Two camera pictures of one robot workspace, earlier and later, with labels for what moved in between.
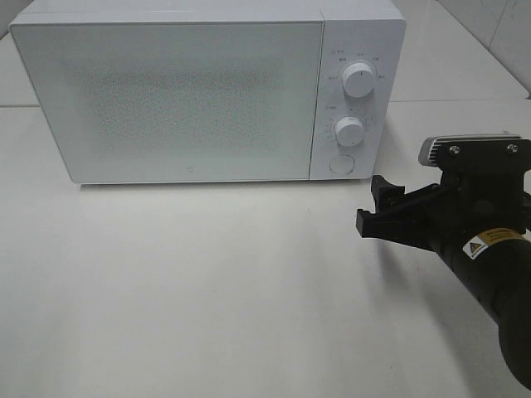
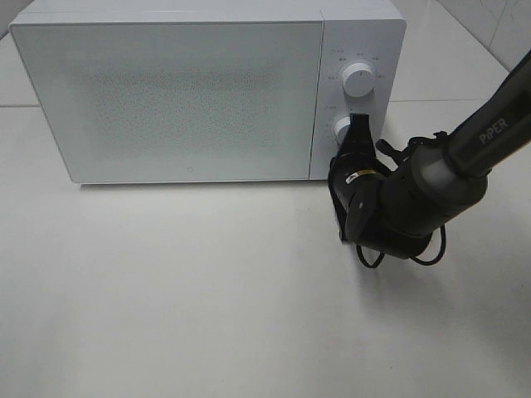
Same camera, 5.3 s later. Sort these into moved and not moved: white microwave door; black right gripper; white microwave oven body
Moved: black right gripper
Not moved: white microwave oven body; white microwave door
